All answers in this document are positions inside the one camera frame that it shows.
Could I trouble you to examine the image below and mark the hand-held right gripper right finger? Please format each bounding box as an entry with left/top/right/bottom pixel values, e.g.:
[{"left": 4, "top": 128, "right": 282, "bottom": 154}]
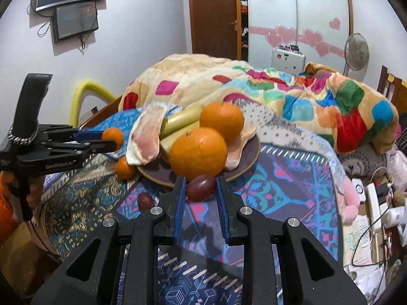
[{"left": 215, "top": 176, "right": 368, "bottom": 305}]

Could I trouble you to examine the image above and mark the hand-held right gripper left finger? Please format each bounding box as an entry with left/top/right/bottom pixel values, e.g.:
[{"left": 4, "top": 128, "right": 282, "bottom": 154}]
[{"left": 30, "top": 175, "right": 188, "bottom": 305}]

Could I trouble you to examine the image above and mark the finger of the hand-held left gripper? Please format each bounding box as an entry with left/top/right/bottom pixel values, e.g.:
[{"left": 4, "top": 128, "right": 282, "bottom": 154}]
[
  {"left": 47, "top": 140, "right": 118, "bottom": 162},
  {"left": 41, "top": 126, "right": 105, "bottom": 143}
]

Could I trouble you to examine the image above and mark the small orange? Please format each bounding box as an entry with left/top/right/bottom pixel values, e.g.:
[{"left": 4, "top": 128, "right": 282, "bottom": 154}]
[
  {"left": 114, "top": 156, "right": 137, "bottom": 180},
  {"left": 102, "top": 128, "right": 124, "bottom": 152}
]

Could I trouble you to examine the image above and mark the red grape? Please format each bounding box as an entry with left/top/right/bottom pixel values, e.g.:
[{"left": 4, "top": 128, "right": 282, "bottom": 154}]
[
  {"left": 186, "top": 175, "right": 217, "bottom": 203},
  {"left": 137, "top": 192, "right": 156, "bottom": 211}
]

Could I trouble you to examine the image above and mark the purple plate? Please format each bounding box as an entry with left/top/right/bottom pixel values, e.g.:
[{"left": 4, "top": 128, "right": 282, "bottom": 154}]
[{"left": 137, "top": 133, "right": 261, "bottom": 187}]

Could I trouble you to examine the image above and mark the large orange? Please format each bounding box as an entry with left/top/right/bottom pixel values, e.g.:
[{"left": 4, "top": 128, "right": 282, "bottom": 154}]
[
  {"left": 168, "top": 127, "right": 228, "bottom": 181},
  {"left": 199, "top": 101, "right": 245, "bottom": 142}
]

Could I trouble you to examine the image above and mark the sugarcane piece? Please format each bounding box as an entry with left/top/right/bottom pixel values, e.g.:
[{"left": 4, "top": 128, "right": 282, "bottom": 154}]
[
  {"left": 160, "top": 104, "right": 204, "bottom": 140},
  {"left": 159, "top": 133, "right": 179, "bottom": 160}
]

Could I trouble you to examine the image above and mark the person's left hand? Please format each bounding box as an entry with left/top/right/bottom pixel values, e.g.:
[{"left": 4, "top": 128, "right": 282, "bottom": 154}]
[{"left": 25, "top": 176, "right": 44, "bottom": 213}]

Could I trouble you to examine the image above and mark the yellow foam tube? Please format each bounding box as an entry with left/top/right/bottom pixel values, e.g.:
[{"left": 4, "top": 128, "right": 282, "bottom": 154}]
[{"left": 70, "top": 81, "right": 117, "bottom": 128}]

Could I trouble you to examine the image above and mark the patterned blue bed sheet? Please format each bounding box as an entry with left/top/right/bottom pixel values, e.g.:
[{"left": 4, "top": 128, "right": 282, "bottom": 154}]
[{"left": 32, "top": 105, "right": 350, "bottom": 305}]

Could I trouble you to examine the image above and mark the black white patterned cloth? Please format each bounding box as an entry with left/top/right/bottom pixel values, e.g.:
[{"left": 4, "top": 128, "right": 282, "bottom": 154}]
[{"left": 245, "top": 103, "right": 338, "bottom": 157}]

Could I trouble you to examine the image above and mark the colourful checked blanket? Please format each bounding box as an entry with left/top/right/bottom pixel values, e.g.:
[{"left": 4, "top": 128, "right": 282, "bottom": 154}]
[{"left": 118, "top": 53, "right": 400, "bottom": 155}]

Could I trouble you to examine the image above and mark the pink plush toy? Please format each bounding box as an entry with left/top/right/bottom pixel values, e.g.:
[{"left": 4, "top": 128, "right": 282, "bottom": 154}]
[{"left": 340, "top": 178, "right": 360, "bottom": 223}]

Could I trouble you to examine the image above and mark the white power strip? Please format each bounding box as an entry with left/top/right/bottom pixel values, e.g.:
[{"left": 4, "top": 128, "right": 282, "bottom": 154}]
[{"left": 366, "top": 182, "right": 383, "bottom": 230}]

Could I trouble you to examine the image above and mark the grey patterned cloth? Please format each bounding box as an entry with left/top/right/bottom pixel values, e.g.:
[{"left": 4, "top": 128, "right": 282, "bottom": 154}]
[{"left": 337, "top": 143, "right": 399, "bottom": 179}]

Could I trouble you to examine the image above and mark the white hard case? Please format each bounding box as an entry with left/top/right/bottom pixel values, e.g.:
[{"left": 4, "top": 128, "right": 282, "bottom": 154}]
[{"left": 271, "top": 48, "right": 306, "bottom": 74}]

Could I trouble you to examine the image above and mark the brown wooden door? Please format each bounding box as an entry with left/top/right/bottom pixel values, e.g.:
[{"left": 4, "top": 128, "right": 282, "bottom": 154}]
[{"left": 187, "top": 0, "right": 240, "bottom": 62}]

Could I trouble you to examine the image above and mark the wardrobe with heart stickers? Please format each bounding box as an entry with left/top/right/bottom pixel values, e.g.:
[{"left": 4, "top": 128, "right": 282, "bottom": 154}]
[{"left": 235, "top": 0, "right": 354, "bottom": 68}]

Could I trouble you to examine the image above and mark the standing fan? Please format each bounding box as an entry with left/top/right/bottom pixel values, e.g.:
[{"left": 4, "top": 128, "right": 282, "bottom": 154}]
[{"left": 343, "top": 33, "right": 370, "bottom": 77}]

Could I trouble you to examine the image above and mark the wooden bed headboard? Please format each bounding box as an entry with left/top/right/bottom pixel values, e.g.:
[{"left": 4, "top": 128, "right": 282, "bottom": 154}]
[{"left": 377, "top": 65, "right": 407, "bottom": 115}]

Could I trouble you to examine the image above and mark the wooden bed side rail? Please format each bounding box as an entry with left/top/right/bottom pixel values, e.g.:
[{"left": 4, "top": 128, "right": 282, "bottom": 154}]
[{"left": 78, "top": 97, "right": 125, "bottom": 129}]

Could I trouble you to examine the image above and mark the small black wall monitor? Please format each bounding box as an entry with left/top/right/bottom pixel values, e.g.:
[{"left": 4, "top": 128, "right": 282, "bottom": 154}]
[{"left": 52, "top": 2, "right": 99, "bottom": 43}]

